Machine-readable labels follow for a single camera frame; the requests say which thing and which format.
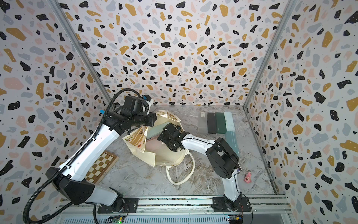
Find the sage green pencil case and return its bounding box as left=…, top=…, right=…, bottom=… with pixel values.
left=146, top=122, right=170, bottom=140

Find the dark green book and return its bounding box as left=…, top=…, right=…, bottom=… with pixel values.
left=215, top=113, right=227, bottom=134

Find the light mint pencil case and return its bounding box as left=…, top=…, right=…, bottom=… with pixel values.
left=224, top=112, right=235, bottom=132

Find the small pink toy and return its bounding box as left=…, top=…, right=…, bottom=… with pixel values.
left=244, top=172, right=252, bottom=183

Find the wooden chessboard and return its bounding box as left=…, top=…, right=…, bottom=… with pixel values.
left=85, top=150, right=118, bottom=184

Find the teal translucent pencil case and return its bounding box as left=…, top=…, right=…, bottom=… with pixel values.
left=225, top=131, right=240, bottom=155

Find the black pencil case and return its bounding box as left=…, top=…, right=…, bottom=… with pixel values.
left=207, top=113, right=217, bottom=134

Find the cream floral canvas bag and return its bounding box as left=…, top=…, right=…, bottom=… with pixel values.
left=123, top=110, right=195, bottom=185

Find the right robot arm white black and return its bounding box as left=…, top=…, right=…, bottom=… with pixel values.
left=158, top=123, right=244, bottom=212

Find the translucent grey pencil case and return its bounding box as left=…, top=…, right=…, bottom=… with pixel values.
left=198, top=112, right=208, bottom=133

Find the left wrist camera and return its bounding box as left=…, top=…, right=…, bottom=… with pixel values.
left=123, top=95, right=154, bottom=114

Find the black corrugated cable conduit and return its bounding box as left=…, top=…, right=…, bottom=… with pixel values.
left=22, top=88, right=140, bottom=224

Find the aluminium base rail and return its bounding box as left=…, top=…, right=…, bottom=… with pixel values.
left=54, top=195, right=295, bottom=224

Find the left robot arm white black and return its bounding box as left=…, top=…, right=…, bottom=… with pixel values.
left=46, top=112, right=157, bottom=213

